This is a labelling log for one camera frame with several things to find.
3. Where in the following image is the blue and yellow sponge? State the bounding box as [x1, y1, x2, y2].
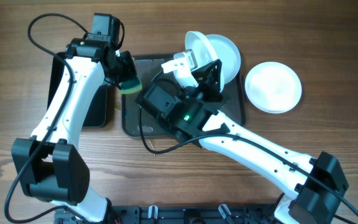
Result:
[119, 77, 142, 95]

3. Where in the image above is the white plate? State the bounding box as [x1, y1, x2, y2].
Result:
[244, 62, 302, 114]
[178, 31, 218, 88]

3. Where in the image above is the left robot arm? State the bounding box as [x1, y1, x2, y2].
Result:
[4, 39, 136, 223]

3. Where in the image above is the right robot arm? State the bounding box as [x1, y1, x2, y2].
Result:
[161, 108, 353, 223]

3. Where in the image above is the dark grey serving tray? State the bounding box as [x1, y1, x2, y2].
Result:
[121, 53, 246, 138]

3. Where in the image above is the black water tray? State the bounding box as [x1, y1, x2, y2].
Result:
[47, 57, 108, 128]

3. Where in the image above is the light blue plate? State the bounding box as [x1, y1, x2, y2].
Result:
[206, 34, 241, 84]

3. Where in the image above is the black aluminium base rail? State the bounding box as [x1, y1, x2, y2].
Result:
[53, 203, 331, 224]

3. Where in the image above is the left black cable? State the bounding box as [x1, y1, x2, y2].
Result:
[4, 12, 117, 224]

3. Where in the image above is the black cable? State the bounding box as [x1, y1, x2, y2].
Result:
[137, 70, 358, 224]
[4, 12, 117, 224]

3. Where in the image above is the right black cable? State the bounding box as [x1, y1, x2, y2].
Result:
[137, 70, 358, 224]

